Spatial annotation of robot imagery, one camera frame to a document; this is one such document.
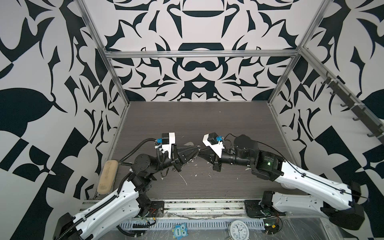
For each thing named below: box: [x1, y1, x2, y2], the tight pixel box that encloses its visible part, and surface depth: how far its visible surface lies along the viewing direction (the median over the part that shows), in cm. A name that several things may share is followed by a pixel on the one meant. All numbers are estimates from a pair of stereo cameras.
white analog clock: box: [228, 220, 250, 240], surface depth 67 cm
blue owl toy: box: [172, 223, 189, 240], surface depth 69 cm
